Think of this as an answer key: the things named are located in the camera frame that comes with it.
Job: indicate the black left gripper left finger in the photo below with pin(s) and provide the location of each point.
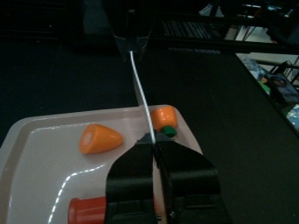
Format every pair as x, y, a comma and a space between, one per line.
130, 172

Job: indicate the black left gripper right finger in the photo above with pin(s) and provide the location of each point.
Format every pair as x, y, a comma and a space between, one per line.
191, 175

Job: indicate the white toy cleaver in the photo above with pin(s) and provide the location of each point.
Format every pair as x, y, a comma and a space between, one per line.
141, 90

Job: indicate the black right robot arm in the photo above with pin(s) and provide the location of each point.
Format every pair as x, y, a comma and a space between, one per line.
130, 26

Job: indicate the orange toy carrot tip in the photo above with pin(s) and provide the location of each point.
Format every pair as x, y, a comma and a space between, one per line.
99, 138

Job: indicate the red toy cup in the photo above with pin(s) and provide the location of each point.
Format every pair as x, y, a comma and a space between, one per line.
87, 210

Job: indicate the orange carrot top green stem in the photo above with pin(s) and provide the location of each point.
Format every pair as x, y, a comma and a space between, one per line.
165, 119

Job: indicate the white plastic tray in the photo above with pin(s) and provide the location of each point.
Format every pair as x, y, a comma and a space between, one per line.
51, 163

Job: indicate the colourful clutter beside table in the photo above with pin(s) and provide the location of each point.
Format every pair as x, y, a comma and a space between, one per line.
278, 84

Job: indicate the black metal frame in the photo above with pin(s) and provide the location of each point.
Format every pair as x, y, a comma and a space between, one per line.
218, 32

